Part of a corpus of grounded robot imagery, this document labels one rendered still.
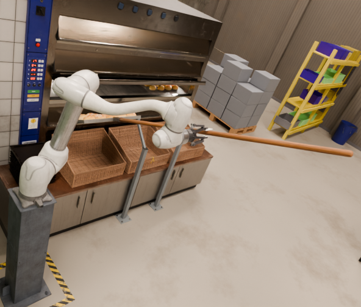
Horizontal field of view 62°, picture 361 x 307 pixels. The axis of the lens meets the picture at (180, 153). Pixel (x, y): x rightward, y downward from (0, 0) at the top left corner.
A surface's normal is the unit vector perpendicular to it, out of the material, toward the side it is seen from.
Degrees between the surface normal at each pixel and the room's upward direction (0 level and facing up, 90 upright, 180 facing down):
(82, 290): 0
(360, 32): 90
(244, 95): 90
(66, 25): 70
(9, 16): 90
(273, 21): 90
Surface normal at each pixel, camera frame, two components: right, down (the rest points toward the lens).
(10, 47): 0.64, 0.57
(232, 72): -0.68, 0.17
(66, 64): 0.71, 0.26
